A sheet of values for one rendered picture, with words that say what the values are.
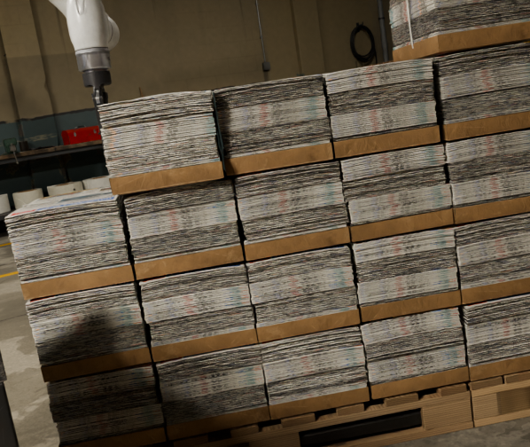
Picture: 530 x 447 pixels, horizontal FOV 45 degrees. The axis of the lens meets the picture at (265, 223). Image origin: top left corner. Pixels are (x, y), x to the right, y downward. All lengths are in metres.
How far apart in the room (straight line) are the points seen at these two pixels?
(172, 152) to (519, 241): 0.98
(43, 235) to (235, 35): 7.75
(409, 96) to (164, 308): 0.85
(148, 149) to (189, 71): 7.32
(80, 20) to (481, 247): 1.24
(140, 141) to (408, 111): 0.70
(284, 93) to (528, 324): 0.96
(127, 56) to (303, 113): 7.09
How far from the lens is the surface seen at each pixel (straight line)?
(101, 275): 1.71
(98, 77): 1.82
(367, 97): 1.72
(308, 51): 9.71
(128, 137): 1.64
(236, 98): 1.67
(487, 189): 1.84
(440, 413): 1.98
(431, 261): 1.82
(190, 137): 1.63
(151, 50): 8.80
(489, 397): 2.02
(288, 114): 1.68
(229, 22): 9.28
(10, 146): 7.32
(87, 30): 1.82
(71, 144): 7.79
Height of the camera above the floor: 1.00
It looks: 10 degrees down
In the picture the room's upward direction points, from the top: 9 degrees counter-clockwise
